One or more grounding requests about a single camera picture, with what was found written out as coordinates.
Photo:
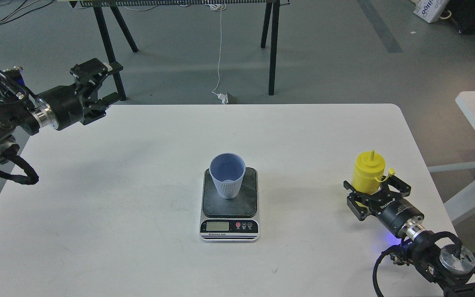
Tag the blue ribbed plastic cup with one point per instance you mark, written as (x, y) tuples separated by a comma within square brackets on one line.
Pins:
[(227, 171)]

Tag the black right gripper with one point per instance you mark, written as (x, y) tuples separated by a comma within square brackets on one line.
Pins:
[(389, 207)]

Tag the white power adapter on floor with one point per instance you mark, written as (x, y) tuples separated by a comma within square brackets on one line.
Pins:
[(227, 98)]

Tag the white cardboard box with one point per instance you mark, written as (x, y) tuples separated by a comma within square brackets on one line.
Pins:
[(431, 10)]

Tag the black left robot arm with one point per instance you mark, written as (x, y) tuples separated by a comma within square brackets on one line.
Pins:
[(19, 108)]

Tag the digital kitchen scale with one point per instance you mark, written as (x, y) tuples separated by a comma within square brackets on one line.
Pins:
[(230, 220)]

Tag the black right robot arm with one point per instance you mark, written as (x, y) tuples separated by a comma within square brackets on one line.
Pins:
[(440, 257)]

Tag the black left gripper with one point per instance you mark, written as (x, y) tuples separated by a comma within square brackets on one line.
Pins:
[(79, 102)]

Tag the yellow squeeze bottle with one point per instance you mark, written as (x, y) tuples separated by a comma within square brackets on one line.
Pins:
[(369, 172)]

